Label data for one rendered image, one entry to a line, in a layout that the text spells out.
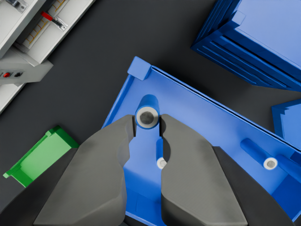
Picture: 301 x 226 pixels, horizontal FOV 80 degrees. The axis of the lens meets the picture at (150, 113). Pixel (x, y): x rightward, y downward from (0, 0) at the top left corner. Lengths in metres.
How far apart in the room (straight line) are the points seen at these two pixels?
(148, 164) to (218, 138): 0.12
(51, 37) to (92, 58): 0.16
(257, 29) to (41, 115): 0.83
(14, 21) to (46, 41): 0.20
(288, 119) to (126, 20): 0.78
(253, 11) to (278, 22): 0.06
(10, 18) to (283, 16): 0.62
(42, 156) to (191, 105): 0.81
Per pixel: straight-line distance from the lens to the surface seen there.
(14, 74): 0.73
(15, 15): 0.58
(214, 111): 0.29
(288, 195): 0.37
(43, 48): 0.77
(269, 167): 0.28
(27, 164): 1.04
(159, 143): 0.28
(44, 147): 0.96
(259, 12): 0.50
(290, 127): 0.98
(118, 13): 0.80
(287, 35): 0.52
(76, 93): 0.83
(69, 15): 0.74
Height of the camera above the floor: 0.76
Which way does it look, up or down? 77 degrees down
